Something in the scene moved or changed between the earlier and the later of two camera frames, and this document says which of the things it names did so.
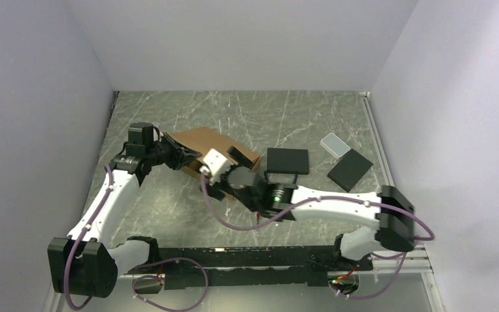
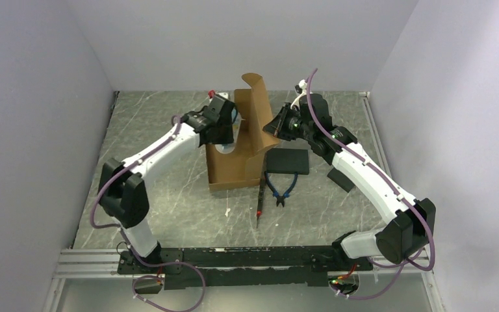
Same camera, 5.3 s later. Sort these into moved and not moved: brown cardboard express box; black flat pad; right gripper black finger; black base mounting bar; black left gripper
Moved: right gripper black finger; brown cardboard express box; black left gripper
Not moved: black flat pad; black base mounting bar
